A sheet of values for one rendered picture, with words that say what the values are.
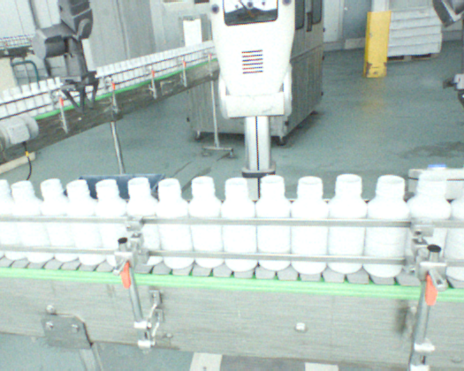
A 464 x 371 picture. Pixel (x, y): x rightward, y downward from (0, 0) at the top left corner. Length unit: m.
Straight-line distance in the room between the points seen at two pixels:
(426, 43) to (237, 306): 9.64
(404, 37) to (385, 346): 9.42
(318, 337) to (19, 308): 0.61
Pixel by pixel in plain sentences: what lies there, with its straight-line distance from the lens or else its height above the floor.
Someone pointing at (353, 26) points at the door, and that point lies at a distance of 12.71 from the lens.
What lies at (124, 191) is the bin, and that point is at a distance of 1.40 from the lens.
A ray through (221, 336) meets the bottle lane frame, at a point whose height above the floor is 0.87.
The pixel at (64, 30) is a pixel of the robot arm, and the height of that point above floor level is 1.42.
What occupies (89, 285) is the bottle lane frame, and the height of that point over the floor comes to 0.97.
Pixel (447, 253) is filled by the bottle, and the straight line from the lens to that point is 0.75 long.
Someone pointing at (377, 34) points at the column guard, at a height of 0.72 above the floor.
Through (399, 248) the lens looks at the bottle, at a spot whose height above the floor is 1.06.
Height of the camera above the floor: 1.43
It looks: 25 degrees down
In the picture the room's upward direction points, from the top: 7 degrees counter-clockwise
